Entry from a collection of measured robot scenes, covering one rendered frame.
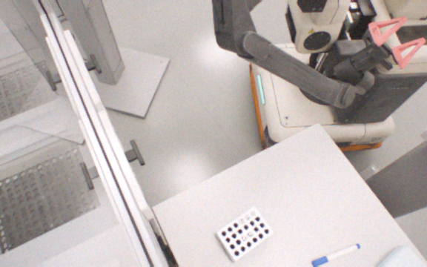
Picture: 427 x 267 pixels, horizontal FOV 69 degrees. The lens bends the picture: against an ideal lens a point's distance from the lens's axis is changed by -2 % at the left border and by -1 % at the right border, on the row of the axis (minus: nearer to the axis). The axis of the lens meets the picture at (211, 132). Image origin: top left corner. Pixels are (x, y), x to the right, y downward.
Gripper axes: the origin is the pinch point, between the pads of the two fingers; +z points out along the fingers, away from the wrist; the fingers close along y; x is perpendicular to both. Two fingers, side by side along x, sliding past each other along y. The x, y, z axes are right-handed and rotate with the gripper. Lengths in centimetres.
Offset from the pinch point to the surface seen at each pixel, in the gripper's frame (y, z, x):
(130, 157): 41, -56, -26
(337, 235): -13, -37, -39
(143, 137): 6, -135, 33
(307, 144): -6.5, -37.8, -12.0
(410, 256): -23, -25, -44
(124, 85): 23, -138, 65
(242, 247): 9, -52, -43
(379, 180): -70, -45, -2
